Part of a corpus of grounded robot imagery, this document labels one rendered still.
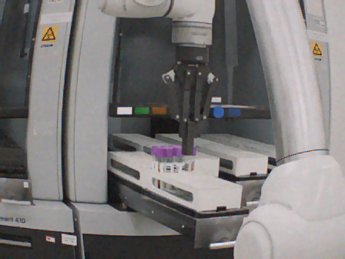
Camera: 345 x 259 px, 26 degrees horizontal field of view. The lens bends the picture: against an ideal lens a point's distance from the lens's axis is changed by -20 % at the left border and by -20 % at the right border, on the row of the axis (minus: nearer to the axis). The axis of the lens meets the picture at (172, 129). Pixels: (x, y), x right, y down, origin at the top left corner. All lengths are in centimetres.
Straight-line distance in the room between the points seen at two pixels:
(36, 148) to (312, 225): 116
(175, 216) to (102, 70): 53
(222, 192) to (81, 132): 54
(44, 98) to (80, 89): 11
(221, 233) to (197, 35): 44
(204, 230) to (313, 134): 58
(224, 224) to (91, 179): 56
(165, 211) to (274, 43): 73
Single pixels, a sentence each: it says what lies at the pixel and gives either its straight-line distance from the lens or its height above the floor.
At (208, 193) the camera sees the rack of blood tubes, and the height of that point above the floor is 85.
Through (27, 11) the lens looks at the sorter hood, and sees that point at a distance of 211.
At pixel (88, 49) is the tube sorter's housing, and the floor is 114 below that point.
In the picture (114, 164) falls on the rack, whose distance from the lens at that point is 232.
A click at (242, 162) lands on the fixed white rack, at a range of 229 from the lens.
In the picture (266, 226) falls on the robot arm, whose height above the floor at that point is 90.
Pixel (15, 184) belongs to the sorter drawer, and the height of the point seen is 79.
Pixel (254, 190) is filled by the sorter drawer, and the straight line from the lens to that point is 228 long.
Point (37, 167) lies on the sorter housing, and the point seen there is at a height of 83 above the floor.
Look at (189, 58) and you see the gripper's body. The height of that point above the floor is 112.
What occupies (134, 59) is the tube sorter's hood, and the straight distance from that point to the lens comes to 220.
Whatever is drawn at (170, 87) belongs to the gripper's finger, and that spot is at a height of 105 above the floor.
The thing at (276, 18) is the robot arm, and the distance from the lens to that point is 125.
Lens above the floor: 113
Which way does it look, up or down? 5 degrees down
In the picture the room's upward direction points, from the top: 2 degrees clockwise
